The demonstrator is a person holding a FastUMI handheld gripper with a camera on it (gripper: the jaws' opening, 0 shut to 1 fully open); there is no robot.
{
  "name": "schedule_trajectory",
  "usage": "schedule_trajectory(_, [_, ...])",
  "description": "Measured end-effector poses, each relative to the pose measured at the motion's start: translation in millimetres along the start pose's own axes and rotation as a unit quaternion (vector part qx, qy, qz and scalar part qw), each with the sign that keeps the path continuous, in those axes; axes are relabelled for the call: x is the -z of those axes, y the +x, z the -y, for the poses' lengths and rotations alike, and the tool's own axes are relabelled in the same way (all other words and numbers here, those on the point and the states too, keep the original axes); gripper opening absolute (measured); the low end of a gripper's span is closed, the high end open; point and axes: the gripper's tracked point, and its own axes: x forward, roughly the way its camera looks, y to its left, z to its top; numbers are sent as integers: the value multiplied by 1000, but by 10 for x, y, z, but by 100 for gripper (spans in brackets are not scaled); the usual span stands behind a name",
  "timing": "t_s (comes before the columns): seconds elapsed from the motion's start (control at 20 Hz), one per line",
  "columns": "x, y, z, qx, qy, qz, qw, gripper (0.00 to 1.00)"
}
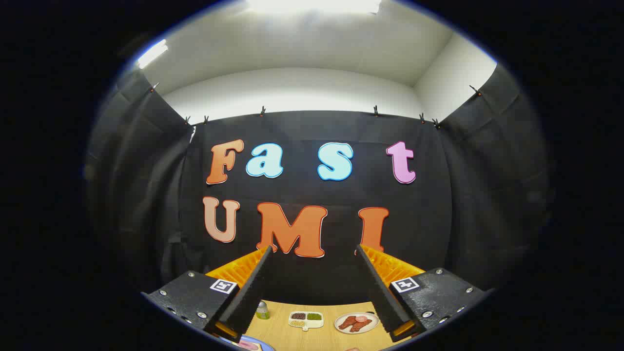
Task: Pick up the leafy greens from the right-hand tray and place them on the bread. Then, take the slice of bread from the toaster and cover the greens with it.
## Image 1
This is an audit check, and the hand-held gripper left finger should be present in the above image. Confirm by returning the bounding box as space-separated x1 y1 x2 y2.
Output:
141 245 273 343

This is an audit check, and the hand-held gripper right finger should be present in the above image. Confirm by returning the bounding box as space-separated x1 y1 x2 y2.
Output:
355 244 490 343

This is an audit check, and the white round plate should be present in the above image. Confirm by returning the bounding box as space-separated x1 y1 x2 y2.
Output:
334 312 380 334

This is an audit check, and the blue round plate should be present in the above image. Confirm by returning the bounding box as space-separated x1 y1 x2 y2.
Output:
229 335 276 351

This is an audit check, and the white divided tray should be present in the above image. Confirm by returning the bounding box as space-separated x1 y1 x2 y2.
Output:
288 311 324 332

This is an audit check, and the row of black cloth clips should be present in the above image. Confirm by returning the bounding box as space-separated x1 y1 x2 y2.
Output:
149 82 483 130

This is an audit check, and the narrow ceiling light strip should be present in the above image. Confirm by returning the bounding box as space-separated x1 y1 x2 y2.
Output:
136 39 169 69

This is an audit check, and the wide ceiling light panel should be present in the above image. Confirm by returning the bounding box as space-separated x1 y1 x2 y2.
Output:
246 0 383 14

